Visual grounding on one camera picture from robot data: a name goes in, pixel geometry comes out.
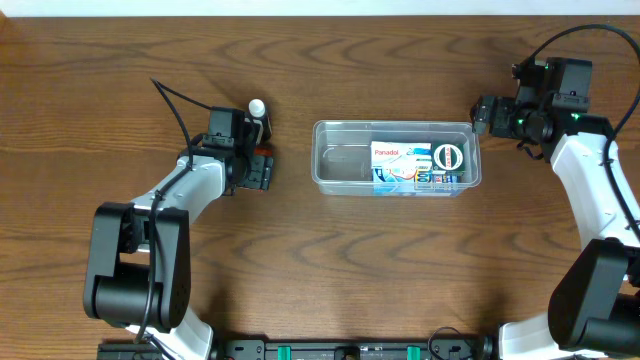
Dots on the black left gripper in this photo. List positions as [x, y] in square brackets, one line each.
[261, 173]

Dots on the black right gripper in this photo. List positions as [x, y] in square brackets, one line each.
[482, 116]

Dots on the green round tin box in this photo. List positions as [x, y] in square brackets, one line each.
[448, 158]

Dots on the blue Cool Fever box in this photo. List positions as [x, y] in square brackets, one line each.
[415, 180]

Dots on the clear plastic container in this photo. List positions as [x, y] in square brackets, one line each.
[341, 152]

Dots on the white blue Panadol box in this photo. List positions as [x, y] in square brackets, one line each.
[396, 155]

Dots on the red Panadol box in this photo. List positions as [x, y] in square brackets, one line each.
[263, 151]

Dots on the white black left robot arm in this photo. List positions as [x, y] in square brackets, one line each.
[139, 267]

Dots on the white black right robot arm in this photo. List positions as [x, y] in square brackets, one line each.
[587, 315]

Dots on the black bottle white cap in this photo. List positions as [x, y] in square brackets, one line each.
[259, 113]

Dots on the black mounting rail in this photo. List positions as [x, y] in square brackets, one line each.
[446, 348]

